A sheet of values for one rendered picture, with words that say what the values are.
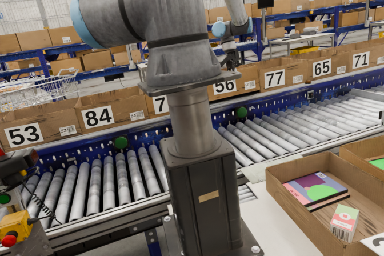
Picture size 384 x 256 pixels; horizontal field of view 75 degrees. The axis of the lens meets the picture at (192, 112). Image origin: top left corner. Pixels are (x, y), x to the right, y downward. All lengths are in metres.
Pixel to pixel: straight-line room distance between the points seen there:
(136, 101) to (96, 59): 4.29
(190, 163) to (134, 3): 0.39
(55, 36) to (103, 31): 5.41
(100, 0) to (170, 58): 0.22
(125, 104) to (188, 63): 1.00
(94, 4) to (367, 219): 0.98
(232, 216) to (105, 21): 0.60
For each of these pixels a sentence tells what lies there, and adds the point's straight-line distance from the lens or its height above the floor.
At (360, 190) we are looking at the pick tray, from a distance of 1.09.
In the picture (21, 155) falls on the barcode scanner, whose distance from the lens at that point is 0.93.
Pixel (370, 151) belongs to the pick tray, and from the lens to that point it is 1.31.
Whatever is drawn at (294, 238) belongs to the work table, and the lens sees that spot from 0.90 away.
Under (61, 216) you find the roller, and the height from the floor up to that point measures 0.75.
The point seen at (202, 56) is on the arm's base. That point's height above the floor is 1.32.
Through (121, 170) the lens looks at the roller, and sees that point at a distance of 1.35.
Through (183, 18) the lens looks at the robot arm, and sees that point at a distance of 0.57.
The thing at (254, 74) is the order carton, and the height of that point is 1.03.
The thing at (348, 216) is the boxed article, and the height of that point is 0.80.
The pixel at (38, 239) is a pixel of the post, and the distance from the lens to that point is 1.15.
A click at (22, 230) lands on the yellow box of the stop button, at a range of 1.05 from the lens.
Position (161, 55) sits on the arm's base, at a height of 1.33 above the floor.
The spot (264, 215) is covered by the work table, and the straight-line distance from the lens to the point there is 0.96.
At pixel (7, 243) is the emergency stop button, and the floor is 0.84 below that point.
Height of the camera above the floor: 1.39
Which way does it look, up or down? 19 degrees down
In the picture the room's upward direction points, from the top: 8 degrees counter-clockwise
